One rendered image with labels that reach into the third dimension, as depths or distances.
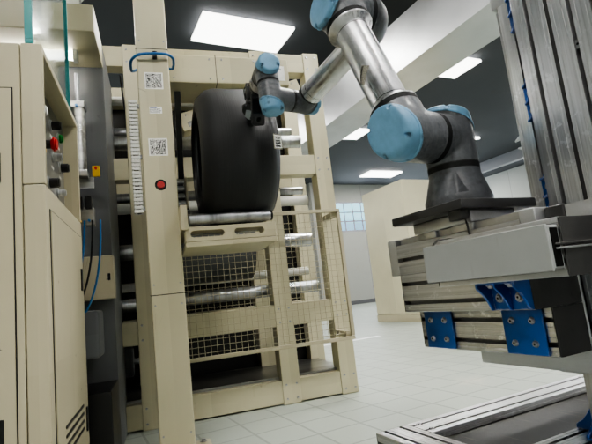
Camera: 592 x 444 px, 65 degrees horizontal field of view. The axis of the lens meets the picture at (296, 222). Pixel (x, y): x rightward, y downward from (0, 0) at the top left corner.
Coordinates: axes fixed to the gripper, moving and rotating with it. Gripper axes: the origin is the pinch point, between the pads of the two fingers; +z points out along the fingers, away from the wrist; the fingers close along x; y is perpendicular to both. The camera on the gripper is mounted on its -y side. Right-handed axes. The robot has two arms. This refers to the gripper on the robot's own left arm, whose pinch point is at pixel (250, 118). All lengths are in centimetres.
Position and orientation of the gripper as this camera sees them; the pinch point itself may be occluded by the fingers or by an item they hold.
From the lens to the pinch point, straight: 184.6
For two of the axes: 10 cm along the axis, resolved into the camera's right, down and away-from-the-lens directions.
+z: -2.7, 2.7, 9.2
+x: -9.5, 0.5, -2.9
